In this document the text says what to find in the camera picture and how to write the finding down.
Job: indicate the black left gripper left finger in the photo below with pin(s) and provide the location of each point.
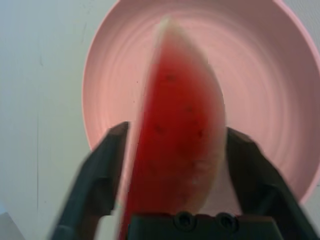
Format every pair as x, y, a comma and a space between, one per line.
92, 175

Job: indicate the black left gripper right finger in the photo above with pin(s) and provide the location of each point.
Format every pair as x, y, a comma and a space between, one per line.
262, 187

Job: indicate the toy watermelon slice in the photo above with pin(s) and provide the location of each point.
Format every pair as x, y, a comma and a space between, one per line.
175, 125

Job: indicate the pink plate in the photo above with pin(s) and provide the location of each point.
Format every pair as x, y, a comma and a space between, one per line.
262, 87

